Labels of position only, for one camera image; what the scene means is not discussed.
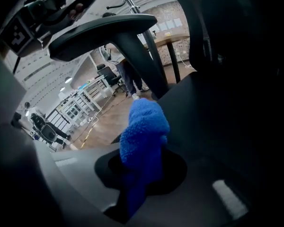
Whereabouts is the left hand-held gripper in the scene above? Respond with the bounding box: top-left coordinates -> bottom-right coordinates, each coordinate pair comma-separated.
0,0 -> 86,57

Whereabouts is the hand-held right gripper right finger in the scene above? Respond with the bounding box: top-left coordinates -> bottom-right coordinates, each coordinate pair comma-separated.
127,145 -> 263,227

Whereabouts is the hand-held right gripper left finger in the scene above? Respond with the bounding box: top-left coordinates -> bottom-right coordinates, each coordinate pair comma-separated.
52,143 -> 125,227

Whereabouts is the small blue object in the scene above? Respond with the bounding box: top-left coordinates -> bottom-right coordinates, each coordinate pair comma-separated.
119,97 -> 170,219

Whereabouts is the black office chair seat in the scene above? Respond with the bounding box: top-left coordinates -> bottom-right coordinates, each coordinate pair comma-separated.
153,71 -> 284,179

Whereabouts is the person's left hand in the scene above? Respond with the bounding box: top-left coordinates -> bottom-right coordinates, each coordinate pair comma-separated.
68,4 -> 85,21

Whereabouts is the yellow black floor tape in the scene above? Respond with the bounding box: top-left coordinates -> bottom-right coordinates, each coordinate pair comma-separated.
79,116 -> 99,150

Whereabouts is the grey black office chair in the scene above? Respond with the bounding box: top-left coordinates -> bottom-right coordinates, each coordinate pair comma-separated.
32,116 -> 59,145

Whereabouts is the grey chair armrest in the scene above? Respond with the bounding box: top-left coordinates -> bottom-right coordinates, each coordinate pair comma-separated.
48,13 -> 170,101

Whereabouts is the black coat rack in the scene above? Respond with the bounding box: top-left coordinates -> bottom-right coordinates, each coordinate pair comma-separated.
106,0 -> 169,96

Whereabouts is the round wooden table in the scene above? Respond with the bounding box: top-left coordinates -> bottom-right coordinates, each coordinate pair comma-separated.
144,34 -> 190,84

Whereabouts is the black mesh chair backrest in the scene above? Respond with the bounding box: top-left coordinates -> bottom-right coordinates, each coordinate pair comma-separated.
167,0 -> 284,80

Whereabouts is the white floor cable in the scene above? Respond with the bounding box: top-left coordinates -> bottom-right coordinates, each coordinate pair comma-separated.
177,52 -> 193,70
87,96 -> 118,125

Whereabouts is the white frame workbench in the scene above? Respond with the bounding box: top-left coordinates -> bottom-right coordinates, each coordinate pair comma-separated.
47,76 -> 114,127

